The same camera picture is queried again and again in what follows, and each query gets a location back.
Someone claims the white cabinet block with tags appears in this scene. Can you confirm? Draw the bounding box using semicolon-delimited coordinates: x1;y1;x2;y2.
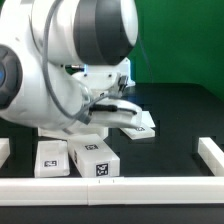
68;134;120;178

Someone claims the white door panel with handle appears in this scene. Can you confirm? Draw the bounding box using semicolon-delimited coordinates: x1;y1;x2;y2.
122;111;156;140

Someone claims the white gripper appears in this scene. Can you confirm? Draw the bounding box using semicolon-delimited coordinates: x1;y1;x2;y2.
79;94;142;128

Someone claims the white barrier rail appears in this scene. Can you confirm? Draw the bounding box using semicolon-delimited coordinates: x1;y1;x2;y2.
0;177;224;206
0;138;10;168
198;137;224;177

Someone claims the white left barrier rail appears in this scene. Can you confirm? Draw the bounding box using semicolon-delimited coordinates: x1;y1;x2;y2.
0;138;10;168

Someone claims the white cabinet body box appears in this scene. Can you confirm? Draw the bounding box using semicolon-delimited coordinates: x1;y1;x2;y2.
38;126;108;139

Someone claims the white front barrier rail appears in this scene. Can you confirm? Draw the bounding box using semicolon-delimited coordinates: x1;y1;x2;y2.
0;177;224;206

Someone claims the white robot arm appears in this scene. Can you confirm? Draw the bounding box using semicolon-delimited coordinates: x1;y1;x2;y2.
0;0;142;130

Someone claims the grey cable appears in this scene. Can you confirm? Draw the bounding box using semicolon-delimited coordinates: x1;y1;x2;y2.
41;0;138;136

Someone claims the white right barrier rail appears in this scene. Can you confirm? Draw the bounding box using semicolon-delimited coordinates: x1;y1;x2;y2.
198;137;224;177

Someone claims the white flat door panel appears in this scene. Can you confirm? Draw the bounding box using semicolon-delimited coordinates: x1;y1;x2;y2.
34;140;70;178

